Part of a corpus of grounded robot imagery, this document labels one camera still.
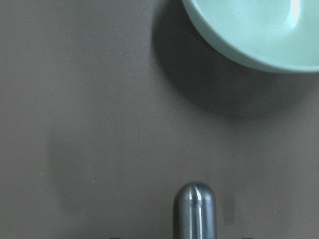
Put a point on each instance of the green bowl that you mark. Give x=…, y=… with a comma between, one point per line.
x=278, y=36

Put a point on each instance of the steel muddler black tip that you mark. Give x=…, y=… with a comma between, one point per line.
x=194, y=212

